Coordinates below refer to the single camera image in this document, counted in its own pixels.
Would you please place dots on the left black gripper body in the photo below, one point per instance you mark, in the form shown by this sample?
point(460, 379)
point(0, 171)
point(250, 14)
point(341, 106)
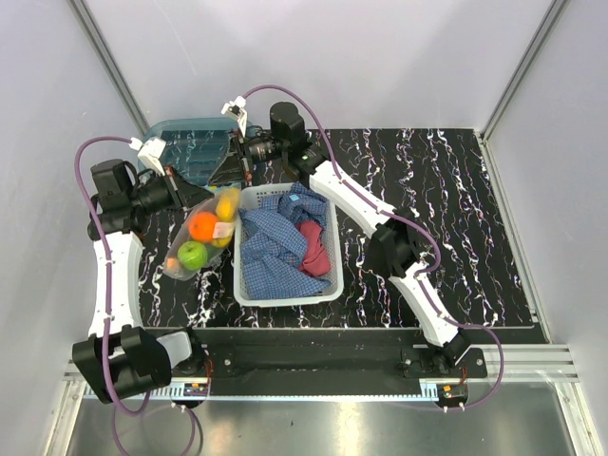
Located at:
point(159, 195)

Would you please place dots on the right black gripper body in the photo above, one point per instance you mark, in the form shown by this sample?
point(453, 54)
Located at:
point(258, 151)

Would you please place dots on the clear zip top bag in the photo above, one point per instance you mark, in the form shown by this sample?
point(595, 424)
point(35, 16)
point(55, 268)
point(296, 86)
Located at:
point(183, 236)

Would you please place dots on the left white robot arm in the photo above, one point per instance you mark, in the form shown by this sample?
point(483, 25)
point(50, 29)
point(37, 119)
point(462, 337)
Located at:
point(120, 359)

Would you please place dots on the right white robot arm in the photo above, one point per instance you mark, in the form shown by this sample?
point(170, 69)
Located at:
point(394, 251)

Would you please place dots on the fake yellow lemon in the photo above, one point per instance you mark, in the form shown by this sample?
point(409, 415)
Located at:
point(228, 204)

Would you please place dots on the fake yellow banana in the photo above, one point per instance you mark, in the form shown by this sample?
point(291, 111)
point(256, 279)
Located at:
point(223, 234)

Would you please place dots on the white plastic basket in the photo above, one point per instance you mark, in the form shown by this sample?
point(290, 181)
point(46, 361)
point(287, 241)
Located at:
point(250, 199)

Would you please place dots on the blue transparent plastic tub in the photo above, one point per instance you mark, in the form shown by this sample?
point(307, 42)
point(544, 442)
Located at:
point(194, 147)

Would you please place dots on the blue checkered shirt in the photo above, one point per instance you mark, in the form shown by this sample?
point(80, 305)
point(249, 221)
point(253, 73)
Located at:
point(274, 248)

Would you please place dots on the red cloth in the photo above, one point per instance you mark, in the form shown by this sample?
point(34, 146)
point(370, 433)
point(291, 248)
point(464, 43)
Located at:
point(315, 262)

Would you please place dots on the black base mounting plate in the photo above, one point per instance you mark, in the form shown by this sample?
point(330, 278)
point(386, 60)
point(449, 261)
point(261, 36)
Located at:
point(312, 385)

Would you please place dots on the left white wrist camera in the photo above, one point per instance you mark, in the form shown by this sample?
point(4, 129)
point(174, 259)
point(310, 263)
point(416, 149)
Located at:
point(149, 153)

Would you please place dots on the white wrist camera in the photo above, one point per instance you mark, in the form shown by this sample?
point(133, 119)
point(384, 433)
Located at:
point(149, 153)
point(236, 110)

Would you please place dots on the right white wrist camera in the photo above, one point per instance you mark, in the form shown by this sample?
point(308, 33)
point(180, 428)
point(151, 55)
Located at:
point(236, 110)

